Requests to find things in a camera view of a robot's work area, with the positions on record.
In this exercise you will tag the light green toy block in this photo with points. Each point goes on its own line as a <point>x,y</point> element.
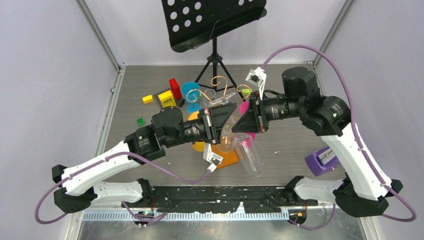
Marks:
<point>246,91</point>

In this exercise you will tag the blue plastic goblet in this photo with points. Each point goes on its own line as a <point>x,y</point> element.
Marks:
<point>191,94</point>

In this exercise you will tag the gold wine glass rack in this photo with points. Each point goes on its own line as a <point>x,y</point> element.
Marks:
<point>231,157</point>

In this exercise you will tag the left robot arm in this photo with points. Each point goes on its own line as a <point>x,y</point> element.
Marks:
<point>84,185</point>

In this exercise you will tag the dark green toy block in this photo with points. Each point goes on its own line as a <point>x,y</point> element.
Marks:
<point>140,122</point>

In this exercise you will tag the clear stemless wine glass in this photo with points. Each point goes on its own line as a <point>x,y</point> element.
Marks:
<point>226,139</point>

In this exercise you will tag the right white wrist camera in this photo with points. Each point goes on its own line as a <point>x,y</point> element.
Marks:
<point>257,77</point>

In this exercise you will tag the small yellow toy brick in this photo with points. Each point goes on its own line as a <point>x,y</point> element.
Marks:
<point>148,99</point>

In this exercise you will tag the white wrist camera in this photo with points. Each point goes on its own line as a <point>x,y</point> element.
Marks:
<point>257,77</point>
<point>211,157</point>

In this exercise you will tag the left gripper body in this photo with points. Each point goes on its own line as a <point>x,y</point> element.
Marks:
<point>199,129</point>

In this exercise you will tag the pink plastic goblet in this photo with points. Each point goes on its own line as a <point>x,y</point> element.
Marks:
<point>242,109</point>

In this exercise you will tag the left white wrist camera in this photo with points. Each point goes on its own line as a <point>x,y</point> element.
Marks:
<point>211,157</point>

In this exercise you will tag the small clear wine glass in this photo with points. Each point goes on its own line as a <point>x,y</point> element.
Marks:
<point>208,96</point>

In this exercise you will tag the purple tape dispenser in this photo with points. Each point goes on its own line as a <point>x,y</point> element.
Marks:
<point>322,161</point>

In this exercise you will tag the red toy block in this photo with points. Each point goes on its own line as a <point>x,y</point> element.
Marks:
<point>175,89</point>

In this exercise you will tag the black music stand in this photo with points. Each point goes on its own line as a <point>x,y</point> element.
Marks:
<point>193,23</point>

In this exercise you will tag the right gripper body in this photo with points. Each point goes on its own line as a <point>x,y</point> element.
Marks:
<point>268,110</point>

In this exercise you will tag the orange plastic goblet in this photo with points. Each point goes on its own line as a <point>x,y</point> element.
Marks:
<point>198,145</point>

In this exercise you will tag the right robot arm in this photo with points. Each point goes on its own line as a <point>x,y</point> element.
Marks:
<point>365,189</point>

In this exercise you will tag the tall clear flute glass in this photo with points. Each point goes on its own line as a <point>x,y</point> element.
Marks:
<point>246,151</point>

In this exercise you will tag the yellow toy block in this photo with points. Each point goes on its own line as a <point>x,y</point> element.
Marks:
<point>166,99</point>

